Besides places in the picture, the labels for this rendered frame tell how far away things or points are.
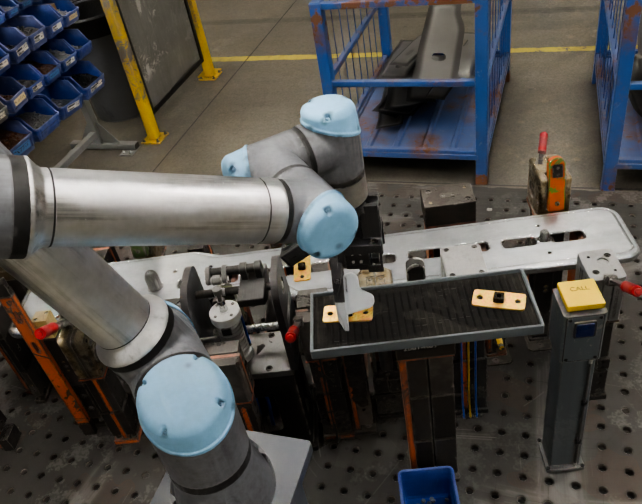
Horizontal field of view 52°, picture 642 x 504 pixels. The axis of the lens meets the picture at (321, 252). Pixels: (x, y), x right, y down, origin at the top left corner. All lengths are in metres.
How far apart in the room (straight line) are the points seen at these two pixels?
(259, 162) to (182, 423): 0.33
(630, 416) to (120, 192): 1.22
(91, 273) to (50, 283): 0.05
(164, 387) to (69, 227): 0.29
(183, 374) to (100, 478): 0.81
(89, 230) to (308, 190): 0.24
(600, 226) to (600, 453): 0.47
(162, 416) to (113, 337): 0.13
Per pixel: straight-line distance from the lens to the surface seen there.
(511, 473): 1.47
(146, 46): 4.43
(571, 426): 1.37
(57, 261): 0.81
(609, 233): 1.53
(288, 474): 1.01
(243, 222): 0.70
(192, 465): 0.87
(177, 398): 0.85
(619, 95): 3.13
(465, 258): 1.28
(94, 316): 0.87
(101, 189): 0.65
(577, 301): 1.13
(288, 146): 0.86
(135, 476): 1.61
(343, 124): 0.87
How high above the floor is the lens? 1.94
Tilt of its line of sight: 39 degrees down
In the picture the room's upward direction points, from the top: 11 degrees counter-clockwise
